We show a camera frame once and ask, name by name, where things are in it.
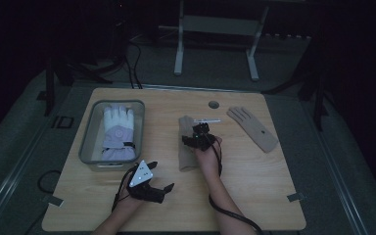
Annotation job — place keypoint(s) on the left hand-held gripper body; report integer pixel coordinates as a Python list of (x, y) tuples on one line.
[(143, 192)]

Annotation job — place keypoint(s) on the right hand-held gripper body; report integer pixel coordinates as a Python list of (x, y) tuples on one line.
[(204, 140)]

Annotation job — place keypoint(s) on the white purple ski glove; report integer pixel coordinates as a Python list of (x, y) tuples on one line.
[(117, 130)]

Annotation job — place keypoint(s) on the clear plastic bin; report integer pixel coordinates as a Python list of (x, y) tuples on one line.
[(86, 137)]

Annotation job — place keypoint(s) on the person's left hand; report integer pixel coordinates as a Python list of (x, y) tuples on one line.
[(127, 204)]

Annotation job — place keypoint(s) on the person's right hand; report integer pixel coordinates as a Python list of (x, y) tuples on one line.
[(207, 163)]

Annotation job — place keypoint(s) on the grey round table grommet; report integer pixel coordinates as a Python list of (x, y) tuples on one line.
[(213, 104)]

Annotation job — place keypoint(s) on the beige glove with dark mark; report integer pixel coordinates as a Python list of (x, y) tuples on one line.
[(258, 130)]

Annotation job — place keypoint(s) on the grey tape piece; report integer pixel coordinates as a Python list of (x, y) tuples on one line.
[(55, 201), (295, 197)]

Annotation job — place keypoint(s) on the black floor tape mark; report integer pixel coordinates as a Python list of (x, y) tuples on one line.
[(55, 122)]

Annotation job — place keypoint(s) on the white metal stand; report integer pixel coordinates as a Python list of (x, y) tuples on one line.
[(218, 25)]

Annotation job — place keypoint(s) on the black tripod stand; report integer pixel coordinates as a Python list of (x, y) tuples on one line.
[(49, 91), (318, 107)]

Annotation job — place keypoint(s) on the pale power strip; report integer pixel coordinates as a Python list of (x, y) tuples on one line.
[(287, 36)]

